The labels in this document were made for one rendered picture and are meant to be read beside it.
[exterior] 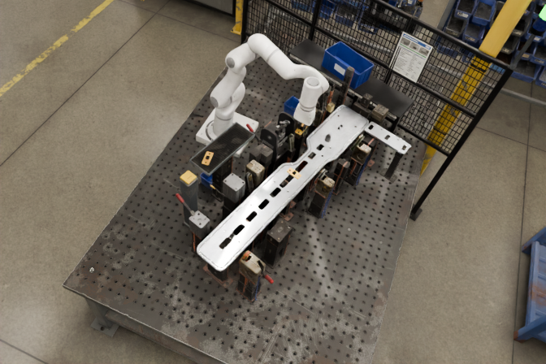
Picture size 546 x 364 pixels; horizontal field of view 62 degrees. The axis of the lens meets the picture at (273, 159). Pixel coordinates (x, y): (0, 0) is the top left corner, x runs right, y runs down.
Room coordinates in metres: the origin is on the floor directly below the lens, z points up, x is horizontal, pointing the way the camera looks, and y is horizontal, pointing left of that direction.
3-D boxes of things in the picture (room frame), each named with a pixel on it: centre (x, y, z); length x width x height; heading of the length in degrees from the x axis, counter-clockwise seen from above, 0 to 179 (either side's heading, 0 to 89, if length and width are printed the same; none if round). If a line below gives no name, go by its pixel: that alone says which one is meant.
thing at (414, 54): (2.36, -0.74, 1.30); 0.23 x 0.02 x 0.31; 59
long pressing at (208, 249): (1.51, -0.13, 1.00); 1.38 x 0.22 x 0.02; 149
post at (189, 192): (1.28, 0.41, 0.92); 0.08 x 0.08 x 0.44; 59
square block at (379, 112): (2.10, -0.62, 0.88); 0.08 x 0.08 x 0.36; 59
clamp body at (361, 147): (1.78, -0.52, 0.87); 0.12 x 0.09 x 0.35; 59
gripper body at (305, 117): (1.63, -0.12, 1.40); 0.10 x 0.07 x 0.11; 66
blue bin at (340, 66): (2.43, -0.38, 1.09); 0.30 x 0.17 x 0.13; 52
